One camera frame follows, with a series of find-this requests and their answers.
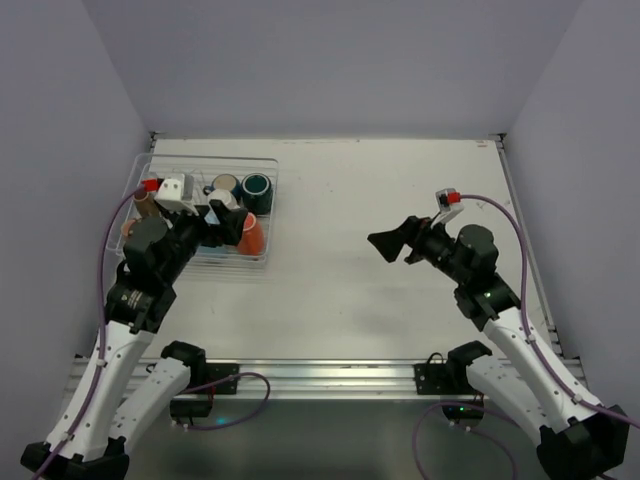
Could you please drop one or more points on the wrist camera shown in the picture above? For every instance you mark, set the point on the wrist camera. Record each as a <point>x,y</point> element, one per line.
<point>176,193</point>
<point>449,205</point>

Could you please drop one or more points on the blue striped mug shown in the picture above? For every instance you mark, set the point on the blue striped mug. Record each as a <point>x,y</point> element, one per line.
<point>224,181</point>

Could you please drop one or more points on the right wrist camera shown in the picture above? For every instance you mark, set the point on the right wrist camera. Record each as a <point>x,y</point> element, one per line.
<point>449,205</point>

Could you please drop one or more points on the orange mug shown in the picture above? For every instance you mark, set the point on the orange mug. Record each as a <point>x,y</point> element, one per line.
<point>252,241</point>

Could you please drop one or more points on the brown mug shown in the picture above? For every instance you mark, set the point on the brown mug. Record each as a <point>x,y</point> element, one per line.
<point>145,205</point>

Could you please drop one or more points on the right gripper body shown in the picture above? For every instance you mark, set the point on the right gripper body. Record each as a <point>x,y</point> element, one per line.
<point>415,241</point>

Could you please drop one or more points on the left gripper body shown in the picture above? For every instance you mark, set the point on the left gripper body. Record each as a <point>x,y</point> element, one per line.
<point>206,225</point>

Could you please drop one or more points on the pink mug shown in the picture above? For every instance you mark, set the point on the pink mug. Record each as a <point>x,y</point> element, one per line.
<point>127,228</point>

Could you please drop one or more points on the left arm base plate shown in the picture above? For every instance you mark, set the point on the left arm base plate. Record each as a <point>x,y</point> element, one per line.
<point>197,405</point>

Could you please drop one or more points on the light blue mug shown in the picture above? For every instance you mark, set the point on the light blue mug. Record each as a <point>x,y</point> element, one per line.
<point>221,253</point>

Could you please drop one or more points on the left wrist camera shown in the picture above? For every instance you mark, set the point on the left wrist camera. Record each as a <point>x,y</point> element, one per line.
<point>176,193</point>

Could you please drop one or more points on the white mug gold rim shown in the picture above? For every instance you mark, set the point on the white mug gold rim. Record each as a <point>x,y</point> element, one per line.
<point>223,197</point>

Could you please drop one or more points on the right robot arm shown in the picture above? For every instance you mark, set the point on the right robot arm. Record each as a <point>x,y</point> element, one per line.
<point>574,434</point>

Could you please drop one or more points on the aluminium rail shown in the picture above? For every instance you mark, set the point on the aluminium rail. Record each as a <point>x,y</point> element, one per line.
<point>304,379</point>

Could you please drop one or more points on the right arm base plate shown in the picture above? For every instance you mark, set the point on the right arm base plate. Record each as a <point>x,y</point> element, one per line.
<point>445,376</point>

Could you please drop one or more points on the dark green mug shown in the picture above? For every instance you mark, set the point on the dark green mug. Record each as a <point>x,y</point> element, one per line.
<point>257,193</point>

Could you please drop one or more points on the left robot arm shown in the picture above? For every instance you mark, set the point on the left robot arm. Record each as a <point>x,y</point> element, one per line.
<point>101,426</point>

